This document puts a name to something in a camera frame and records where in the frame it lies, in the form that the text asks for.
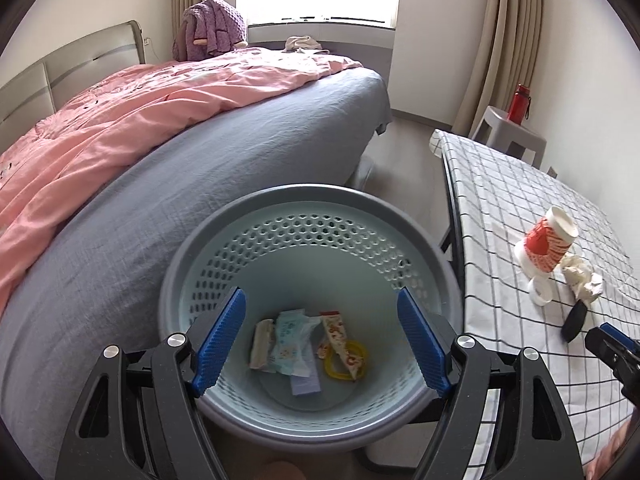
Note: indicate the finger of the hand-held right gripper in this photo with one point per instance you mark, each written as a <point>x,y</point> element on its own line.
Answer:
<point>622,344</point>

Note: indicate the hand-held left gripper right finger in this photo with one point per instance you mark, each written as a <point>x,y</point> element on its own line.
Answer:
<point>420,340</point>

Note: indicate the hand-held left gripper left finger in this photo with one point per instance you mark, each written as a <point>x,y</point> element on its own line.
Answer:
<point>220,340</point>

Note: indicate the wrappers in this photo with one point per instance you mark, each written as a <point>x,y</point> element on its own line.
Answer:
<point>292,340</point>

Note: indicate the red and white snack wrapper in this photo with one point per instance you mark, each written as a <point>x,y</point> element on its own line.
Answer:
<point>342,340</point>

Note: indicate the purple cardboard box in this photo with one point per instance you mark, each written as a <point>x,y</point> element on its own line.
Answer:
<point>306,385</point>

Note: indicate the light blue perforated basket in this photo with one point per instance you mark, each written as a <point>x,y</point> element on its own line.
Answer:
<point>320,255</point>

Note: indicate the person's right hand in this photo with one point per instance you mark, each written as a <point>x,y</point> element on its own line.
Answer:
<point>607,455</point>

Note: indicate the black flat object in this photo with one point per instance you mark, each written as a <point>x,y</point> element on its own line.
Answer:
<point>574,321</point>

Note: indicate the crumpled white paper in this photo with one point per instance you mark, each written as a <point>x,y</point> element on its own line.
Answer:
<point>582,280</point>

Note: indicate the red and white paper cup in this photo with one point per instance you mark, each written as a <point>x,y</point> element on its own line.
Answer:
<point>542,242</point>

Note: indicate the white checked tablecloth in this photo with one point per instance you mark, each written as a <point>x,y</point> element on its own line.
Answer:
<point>510,195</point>

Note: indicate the bed with grey sheet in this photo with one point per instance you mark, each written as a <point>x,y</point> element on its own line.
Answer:
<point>210,160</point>

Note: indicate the grey plastic stool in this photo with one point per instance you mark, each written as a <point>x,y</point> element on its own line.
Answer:
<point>510,132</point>

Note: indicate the pink duvet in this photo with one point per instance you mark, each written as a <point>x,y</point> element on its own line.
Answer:
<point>125,120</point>

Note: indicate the red water bottle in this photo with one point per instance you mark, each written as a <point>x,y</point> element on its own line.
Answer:
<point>518,105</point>

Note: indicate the white cloth on sill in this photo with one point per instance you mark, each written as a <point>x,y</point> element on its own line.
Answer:
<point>302,43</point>

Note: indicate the purple knitted garment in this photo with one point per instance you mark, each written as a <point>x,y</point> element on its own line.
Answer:
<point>210,27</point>

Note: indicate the grey bed headboard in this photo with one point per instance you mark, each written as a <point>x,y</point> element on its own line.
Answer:
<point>65,65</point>

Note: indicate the black table frame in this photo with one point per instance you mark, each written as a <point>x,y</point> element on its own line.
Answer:
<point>456,260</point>

